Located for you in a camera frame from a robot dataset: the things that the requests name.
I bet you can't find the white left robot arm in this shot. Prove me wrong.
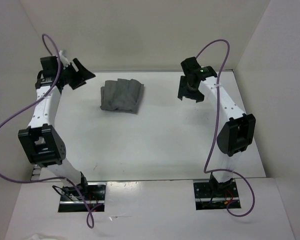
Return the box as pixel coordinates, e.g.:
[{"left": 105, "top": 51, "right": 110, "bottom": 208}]
[{"left": 18, "top": 55, "right": 95, "bottom": 201}]

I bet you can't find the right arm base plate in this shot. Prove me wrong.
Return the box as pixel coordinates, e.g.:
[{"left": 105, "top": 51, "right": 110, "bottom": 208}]
[{"left": 193, "top": 180, "right": 241, "bottom": 211}]

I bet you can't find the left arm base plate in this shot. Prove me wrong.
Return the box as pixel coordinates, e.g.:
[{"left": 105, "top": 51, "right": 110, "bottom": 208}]
[{"left": 52, "top": 181, "right": 107, "bottom": 213}]

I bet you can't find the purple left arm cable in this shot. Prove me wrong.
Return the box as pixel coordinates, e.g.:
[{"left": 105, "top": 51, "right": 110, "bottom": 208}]
[{"left": 0, "top": 33, "right": 106, "bottom": 229}]

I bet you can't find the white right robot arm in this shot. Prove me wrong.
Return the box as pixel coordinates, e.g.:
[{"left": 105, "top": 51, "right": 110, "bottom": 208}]
[{"left": 177, "top": 56, "right": 256, "bottom": 197}]

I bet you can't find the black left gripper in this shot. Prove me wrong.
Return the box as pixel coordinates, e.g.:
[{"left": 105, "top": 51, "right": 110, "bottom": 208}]
[{"left": 58, "top": 58, "right": 97, "bottom": 91}]

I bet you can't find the white crumpled cloth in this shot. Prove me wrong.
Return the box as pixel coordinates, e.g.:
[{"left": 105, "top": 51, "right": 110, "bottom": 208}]
[{"left": 24, "top": 233, "right": 67, "bottom": 240}]

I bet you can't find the grey pleated skirt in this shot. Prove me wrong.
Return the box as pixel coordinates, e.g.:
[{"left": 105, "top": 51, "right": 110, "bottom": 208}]
[{"left": 100, "top": 78, "right": 145, "bottom": 114}]

